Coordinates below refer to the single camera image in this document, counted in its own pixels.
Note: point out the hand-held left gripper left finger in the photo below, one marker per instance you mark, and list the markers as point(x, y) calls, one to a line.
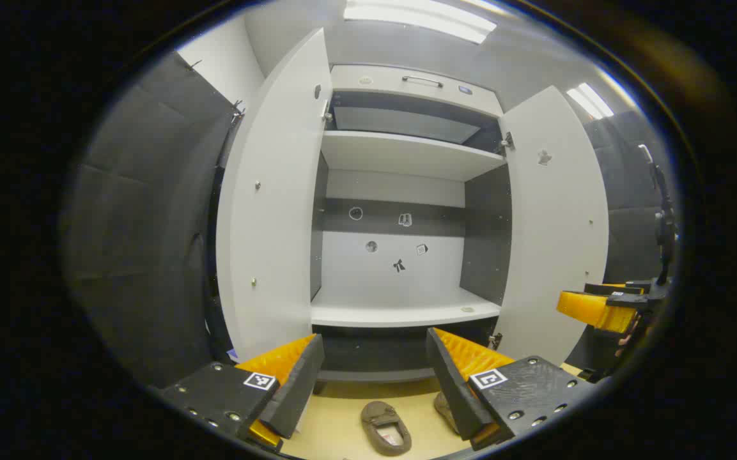
point(294, 396)

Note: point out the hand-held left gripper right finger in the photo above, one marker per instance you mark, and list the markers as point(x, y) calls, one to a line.
point(454, 390)

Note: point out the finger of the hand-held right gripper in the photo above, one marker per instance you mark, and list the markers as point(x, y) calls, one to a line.
point(595, 310)
point(617, 289)

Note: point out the brown fuzzy shoe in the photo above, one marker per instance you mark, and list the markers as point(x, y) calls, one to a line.
point(386, 428)
point(445, 409)

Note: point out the grey cabinet door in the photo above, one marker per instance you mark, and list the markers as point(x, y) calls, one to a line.
point(272, 211)
point(553, 243)

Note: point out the grey shoe cabinet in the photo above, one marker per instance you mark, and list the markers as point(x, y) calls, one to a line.
point(400, 268)

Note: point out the metal door hinge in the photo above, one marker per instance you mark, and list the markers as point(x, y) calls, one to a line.
point(326, 112)
point(495, 341)
point(507, 142)

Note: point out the grey cabinet drawer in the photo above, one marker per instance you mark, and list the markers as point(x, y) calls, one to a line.
point(387, 86)

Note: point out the large ceiling light panel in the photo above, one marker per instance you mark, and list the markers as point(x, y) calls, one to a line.
point(419, 18)

